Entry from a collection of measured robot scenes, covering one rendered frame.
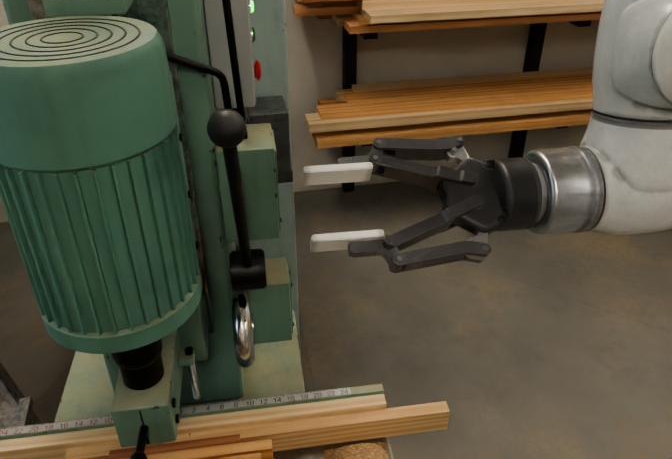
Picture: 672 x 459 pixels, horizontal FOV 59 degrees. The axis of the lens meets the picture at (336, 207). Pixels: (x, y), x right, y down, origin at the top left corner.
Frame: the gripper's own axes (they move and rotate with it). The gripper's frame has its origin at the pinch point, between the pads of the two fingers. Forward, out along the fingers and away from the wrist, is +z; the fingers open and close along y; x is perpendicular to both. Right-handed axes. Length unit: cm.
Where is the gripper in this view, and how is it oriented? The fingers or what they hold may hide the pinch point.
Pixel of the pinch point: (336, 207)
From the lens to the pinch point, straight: 59.1
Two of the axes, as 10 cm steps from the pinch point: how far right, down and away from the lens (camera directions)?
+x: 0.9, -4.2, -9.0
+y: -1.2, -9.0, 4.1
